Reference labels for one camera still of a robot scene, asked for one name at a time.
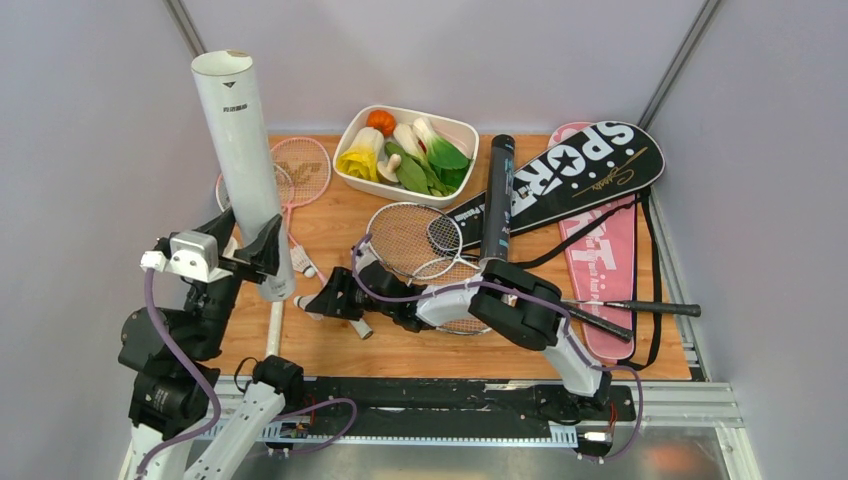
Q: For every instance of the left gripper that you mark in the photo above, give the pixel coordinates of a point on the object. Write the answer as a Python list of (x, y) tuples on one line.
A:
[(264, 251)]

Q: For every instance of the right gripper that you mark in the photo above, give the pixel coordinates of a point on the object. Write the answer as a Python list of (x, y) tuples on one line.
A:
[(329, 302)]

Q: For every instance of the white racket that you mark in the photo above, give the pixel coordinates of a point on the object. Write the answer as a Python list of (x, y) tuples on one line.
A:
[(407, 248), (446, 308)]

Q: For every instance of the white shuttlecock tube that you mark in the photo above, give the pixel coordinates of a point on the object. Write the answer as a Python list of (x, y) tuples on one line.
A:
[(229, 93)]

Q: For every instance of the black shuttlecock tube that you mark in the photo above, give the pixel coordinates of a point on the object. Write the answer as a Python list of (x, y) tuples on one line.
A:
[(497, 212)]

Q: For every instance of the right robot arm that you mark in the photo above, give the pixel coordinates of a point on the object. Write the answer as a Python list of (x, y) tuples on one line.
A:
[(521, 307)]

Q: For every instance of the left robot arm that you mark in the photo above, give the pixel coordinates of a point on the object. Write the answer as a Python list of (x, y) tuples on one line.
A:
[(191, 286)]

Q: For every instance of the shuttlecock by pink racket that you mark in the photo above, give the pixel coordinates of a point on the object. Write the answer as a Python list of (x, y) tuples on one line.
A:
[(301, 262)]

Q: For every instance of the pink racket front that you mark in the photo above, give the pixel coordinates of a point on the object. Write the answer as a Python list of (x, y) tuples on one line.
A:
[(284, 188)]

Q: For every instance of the pink racket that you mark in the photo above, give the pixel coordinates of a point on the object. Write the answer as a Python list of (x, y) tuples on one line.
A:
[(309, 167), (284, 188)]

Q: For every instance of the pink racket rear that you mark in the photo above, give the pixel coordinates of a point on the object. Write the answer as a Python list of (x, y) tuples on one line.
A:
[(309, 167)]

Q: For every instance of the toy mushroom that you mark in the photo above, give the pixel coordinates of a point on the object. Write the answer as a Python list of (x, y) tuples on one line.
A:
[(387, 170)]

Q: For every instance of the toy napa cabbage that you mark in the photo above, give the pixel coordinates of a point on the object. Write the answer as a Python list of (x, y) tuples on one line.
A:
[(360, 159)]

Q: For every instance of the toy green leaf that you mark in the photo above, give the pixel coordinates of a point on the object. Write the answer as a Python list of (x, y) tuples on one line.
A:
[(410, 173)]

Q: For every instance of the white vegetable tray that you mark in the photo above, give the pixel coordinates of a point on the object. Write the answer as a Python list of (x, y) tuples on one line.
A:
[(461, 134)]

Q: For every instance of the toy bok choy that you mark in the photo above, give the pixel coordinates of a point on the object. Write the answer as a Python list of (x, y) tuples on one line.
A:
[(445, 165)]

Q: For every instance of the toy pumpkin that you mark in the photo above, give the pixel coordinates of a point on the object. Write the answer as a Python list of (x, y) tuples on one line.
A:
[(382, 121)]

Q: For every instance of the pink racket bag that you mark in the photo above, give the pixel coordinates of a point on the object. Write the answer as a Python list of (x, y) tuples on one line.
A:
[(602, 263)]

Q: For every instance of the black racket bag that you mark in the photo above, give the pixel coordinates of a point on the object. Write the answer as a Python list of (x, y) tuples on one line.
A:
[(599, 164)]

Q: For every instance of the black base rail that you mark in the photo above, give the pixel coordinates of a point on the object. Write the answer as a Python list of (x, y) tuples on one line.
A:
[(452, 411)]

